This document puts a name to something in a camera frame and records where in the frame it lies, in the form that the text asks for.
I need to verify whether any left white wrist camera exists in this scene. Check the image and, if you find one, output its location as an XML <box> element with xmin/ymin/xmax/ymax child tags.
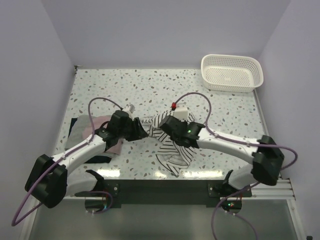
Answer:
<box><xmin>122</xmin><ymin>104</ymin><xmax>135</xmax><ymax>119</ymax></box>

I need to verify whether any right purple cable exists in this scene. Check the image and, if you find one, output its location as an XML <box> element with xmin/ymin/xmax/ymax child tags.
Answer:
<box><xmin>173</xmin><ymin>92</ymin><xmax>300</xmax><ymax>240</ymax></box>

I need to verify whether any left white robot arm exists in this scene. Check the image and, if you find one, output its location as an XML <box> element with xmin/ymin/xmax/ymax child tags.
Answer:
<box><xmin>24</xmin><ymin>110</ymin><xmax>148</xmax><ymax>209</ymax></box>

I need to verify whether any grey folded tank top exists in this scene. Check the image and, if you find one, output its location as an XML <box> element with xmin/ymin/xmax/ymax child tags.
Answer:
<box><xmin>65</xmin><ymin>115</ymin><xmax>93</xmax><ymax>150</ymax></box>

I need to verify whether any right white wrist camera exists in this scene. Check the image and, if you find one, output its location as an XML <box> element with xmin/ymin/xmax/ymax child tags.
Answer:
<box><xmin>171</xmin><ymin>102</ymin><xmax>189</xmax><ymax>121</ymax></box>

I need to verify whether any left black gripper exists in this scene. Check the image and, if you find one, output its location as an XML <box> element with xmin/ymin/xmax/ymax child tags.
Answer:
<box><xmin>117</xmin><ymin>116</ymin><xmax>148</xmax><ymax>142</ymax></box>

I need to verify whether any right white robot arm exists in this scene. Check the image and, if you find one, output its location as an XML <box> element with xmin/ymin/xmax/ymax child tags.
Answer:
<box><xmin>159</xmin><ymin>116</ymin><xmax>284</xmax><ymax>197</ymax></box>

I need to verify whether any black white striped tank top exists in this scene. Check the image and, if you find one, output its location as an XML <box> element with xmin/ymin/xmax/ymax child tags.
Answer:
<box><xmin>140</xmin><ymin>110</ymin><xmax>195</xmax><ymax>176</ymax></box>

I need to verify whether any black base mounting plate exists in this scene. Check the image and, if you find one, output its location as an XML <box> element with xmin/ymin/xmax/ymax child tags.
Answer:
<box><xmin>74</xmin><ymin>169</ymin><xmax>253</xmax><ymax>210</ymax></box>

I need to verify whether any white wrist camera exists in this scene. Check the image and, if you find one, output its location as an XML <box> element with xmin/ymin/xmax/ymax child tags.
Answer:
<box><xmin>171</xmin><ymin>102</ymin><xmax>189</xmax><ymax>121</ymax></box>
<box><xmin>122</xmin><ymin>104</ymin><xmax>135</xmax><ymax>119</ymax></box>

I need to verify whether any white plastic basket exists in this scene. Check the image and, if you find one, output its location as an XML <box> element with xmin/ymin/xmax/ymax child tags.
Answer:
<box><xmin>200</xmin><ymin>54</ymin><xmax>264</xmax><ymax>93</ymax></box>

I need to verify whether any navy folded tank top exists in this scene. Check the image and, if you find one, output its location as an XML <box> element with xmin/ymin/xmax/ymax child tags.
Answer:
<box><xmin>68</xmin><ymin>117</ymin><xmax>112</xmax><ymax>164</ymax></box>

